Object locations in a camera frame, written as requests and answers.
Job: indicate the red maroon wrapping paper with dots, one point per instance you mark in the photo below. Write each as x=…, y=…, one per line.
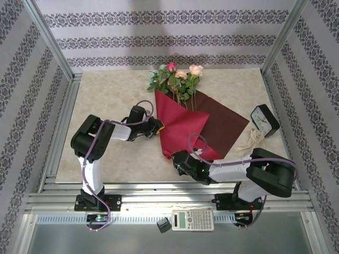
x=180, y=124

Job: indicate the peach pink fake rose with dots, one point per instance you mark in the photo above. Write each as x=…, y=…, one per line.
x=181, y=74

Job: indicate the hot pink fake rose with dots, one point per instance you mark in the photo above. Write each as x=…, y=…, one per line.
x=171, y=66

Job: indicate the pale peach fake rose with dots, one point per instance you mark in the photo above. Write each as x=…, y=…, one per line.
x=196, y=70

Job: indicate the beige ribbon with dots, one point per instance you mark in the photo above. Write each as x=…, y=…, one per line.
x=257, y=136

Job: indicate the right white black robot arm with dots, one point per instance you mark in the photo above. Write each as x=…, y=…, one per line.
x=270, y=172

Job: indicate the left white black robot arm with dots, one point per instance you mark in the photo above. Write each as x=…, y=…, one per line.
x=91, y=172

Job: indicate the grey scientific calculator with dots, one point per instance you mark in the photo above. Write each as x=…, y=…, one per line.
x=193, y=220

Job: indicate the small black ribbed block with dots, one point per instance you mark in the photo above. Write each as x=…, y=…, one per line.
x=163, y=225

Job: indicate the small controller circuit board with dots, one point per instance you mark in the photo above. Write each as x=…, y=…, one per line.
x=242, y=217
x=98, y=218

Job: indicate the black alarm clock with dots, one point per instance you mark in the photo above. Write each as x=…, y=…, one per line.
x=262, y=120

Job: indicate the steel sheet panel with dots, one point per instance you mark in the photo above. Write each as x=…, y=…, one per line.
x=132, y=240

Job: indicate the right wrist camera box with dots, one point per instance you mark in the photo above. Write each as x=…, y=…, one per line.
x=180, y=158

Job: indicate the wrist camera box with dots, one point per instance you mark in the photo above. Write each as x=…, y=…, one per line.
x=136, y=113
x=180, y=158

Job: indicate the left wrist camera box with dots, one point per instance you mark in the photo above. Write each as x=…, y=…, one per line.
x=136, y=113

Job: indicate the aluminium front rail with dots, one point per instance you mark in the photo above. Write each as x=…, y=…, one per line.
x=164, y=197

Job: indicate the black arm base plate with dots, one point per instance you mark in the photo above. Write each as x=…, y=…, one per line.
x=225, y=202
x=115, y=202

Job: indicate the aluminium side rail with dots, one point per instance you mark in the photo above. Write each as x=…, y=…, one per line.
x=270, y=87
x=68, y=105

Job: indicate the aluminium frame post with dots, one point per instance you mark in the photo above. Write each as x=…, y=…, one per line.
x=50, y=39
x=282, y=39

